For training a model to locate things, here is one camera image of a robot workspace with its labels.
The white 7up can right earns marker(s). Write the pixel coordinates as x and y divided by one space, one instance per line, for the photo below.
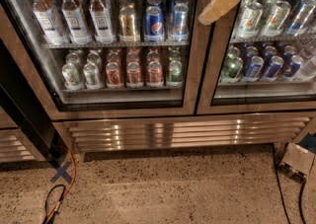
275 18

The white green can far left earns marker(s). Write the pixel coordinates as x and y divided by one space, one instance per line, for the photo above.
72 77

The blue can right lower left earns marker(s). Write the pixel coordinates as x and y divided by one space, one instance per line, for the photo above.
253 68

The tea bottle right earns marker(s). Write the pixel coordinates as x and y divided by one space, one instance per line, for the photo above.
102 21

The red can middle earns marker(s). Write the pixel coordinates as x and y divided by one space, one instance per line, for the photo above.
133 74

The green can right fridge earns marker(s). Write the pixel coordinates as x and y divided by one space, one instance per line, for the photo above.
231 70

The silver blue diet can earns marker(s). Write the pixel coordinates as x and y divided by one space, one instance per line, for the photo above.
179 30

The tea bottle middle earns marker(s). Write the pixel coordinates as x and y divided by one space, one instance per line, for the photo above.
76 21

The neighbouring fridge grille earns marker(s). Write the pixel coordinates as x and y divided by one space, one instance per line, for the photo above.
15 146

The tea bottle left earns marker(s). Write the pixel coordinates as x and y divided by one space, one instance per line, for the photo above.
50 22

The red can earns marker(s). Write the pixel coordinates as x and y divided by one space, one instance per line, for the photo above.
154 74
133 74
114 77

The tea bottle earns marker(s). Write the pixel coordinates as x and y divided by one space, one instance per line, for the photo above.
102 21
76 21
50 22

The red can right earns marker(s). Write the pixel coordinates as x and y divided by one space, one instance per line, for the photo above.
154 74

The blue silver can upper right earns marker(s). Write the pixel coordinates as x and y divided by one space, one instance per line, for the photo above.
299 17

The gold soda can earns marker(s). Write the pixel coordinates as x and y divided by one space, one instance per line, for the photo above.
128 25

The robot base box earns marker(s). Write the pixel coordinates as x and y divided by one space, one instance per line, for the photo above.
298 158

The red can left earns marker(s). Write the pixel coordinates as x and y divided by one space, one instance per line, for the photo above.
114 77

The white 7up can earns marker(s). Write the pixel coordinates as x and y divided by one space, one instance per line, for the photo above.
275 18
250 18

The glass fridge door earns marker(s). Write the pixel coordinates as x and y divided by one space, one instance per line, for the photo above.
42 62
277 94

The silver can lower shelf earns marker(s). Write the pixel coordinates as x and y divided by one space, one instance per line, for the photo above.
92 76

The white 7up can left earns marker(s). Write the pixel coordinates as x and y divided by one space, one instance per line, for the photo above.
250 18

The green silver can lower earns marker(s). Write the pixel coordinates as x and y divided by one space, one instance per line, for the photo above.
174 76

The blue pepsi can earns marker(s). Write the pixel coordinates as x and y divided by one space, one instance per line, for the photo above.
154 24

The stainless steel vent grille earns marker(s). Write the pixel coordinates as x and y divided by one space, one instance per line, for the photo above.
175 132

